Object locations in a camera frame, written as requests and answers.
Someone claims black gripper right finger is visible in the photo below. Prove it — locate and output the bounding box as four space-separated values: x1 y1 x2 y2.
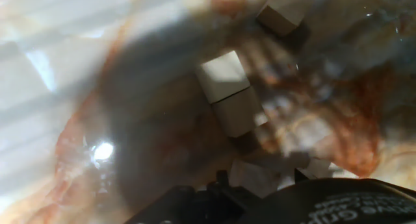
294 168 311 183

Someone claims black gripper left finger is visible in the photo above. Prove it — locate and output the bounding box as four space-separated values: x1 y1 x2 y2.
123 169 263 224

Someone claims small wooden cube block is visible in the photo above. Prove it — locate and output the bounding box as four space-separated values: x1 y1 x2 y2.
256 0 315 37
229 159 281 198
211 86 269 139
196 50 252 105

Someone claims orange marble pattern sheet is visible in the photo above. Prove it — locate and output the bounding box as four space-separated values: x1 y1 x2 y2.
0 0 416 224

